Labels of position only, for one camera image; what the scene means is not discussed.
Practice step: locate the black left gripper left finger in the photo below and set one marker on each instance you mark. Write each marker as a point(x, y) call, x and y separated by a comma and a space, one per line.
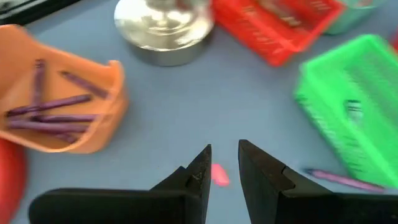
point(186, 202)

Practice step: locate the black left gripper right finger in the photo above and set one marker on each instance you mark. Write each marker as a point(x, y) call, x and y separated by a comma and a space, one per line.
point(270, 199)

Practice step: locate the violet crayon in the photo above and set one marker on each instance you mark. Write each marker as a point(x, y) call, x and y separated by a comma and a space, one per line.
point(46, 127)

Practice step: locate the pink eraser cap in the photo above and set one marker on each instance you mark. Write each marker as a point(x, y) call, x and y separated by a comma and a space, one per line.
point(220, 175)

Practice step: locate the orange plastic bin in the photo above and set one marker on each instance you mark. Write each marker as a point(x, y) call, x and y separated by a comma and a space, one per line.
point(105, 124)

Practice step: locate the green slotted plastic basket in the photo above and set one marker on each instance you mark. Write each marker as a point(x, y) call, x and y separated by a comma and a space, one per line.
point(357, 109)

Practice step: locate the white shade silver table lamp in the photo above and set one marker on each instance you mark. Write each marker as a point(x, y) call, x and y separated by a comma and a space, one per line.
point(163, 28)

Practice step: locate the teal plastic bin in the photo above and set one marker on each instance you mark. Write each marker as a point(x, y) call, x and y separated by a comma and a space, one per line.
point(351, 15)

